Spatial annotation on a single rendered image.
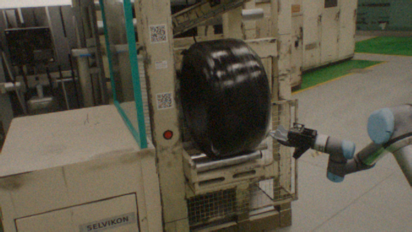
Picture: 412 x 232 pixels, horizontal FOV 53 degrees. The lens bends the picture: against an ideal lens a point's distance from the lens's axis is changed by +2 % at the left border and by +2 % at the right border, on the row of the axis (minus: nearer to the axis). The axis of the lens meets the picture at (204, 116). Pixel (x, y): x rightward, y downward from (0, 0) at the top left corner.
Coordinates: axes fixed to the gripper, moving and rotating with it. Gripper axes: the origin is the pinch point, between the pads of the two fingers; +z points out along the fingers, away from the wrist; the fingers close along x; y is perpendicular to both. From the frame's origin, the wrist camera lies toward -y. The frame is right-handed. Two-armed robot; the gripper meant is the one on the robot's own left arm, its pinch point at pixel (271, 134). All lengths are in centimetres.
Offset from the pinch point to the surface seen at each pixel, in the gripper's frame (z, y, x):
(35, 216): 26, 44, 97
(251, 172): 8.2, -21.2, 7.3
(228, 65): 18.6, 33.2, 0.5
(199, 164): 25.9, -7.2, 23.6
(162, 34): 45, 47, 7
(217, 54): 25.1, 36.1, -1.8
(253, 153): 8.2, -11.9, 3.4
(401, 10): 39, -429, -1082
